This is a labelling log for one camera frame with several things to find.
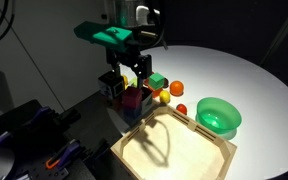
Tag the wooden tray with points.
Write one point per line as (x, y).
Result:
(168, 145)

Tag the blue block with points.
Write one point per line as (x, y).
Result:
(132, 113)

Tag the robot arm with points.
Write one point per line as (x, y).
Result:
(147, 27)

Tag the black white patterned cube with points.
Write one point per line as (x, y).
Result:
(112, 88)

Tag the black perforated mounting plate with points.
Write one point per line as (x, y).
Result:
(38, 171)

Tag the green cube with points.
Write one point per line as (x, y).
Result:
(156, 81)

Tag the yellow lemon toy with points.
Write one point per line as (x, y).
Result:
(164, 96)

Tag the small red ball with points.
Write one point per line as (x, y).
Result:
(182, 108)

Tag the white round table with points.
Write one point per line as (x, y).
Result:
(260, 97)

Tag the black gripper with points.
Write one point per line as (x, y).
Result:
(140, 64)

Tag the purple clamp with orange tip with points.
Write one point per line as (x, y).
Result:
(64, 155)

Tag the translucent yellow block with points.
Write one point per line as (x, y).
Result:
(133, 82)

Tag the green plastic bowl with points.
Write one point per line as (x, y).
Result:
(218, 115)

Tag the red orange tomato toy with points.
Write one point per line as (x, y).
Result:
(176, 88)

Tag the orange block under green cube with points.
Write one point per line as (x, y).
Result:
(155, 92)

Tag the mulberry pink block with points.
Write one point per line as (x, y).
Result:
(132, 97)

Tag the black purple clamp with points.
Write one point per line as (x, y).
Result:
(37, 118)

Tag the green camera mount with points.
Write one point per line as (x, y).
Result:
(111, 37)

